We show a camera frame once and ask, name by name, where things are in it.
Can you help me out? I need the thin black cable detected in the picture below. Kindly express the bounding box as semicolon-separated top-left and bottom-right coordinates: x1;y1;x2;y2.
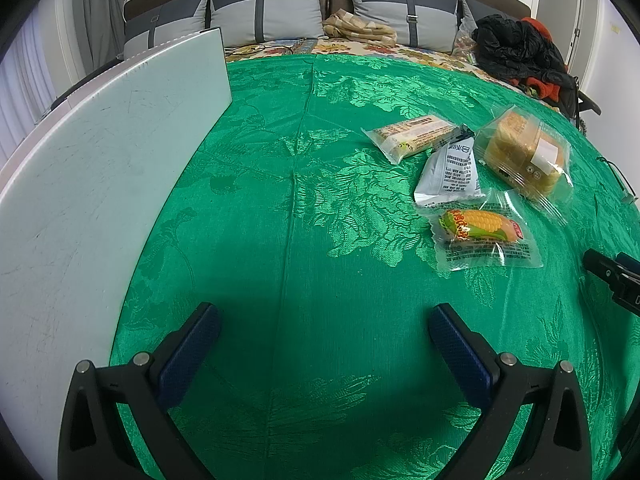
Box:
596;156;640;206

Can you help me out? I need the black jacket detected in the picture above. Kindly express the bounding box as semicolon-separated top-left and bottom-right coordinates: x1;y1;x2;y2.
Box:
471;14;568;88

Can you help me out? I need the clear biscuit packet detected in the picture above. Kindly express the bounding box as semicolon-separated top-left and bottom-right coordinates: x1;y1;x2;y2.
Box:
361;114;461;163

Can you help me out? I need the black chair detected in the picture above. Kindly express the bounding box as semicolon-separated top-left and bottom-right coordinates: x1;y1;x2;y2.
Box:
555;72;601;131

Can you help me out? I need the folded beige blanket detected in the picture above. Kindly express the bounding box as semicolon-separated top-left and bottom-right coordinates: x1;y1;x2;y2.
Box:
321;9;398;43

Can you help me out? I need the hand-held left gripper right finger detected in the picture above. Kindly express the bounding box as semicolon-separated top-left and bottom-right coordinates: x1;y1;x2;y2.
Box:
427;303;593;480

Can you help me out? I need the green floral cloth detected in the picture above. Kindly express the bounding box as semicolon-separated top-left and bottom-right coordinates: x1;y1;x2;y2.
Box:
109;55;640;480

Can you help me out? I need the grey white snack packet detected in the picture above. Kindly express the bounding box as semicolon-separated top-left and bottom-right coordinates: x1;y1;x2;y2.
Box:
414;127;485;209

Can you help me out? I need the clear packet of sliced bread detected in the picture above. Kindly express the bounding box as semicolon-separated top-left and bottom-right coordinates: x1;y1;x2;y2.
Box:
472;105;573;223

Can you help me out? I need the clear plastic bag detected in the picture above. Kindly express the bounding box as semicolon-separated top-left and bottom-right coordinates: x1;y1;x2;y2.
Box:
452;17;481;63

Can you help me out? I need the black power cable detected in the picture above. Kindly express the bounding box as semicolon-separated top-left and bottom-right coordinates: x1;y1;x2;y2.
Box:
225;42;301;56

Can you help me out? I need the grey two-tone pillow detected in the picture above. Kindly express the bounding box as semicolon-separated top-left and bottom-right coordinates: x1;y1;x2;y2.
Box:
122;0;211;61
207;0;327;46
345;0;461;53
457;0;501;31

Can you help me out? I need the white foam board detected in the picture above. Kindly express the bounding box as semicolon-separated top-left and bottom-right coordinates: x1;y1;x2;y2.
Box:
0;27;233;480

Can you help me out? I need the grey curtain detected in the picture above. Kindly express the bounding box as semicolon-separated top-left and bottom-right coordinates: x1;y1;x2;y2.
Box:
0;0;126;126

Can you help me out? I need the floral bed sheet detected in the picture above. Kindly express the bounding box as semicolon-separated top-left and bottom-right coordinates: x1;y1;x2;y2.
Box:
223;35;501;81

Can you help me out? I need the orange garment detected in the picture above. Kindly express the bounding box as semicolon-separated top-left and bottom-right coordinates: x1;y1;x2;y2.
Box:
517;16;568;101

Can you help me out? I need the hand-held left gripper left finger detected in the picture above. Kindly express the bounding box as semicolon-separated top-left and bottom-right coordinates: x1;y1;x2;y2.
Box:
59;302;222;480

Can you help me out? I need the corn sausage packet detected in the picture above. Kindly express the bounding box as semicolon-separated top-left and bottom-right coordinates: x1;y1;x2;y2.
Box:
431;200;545;272

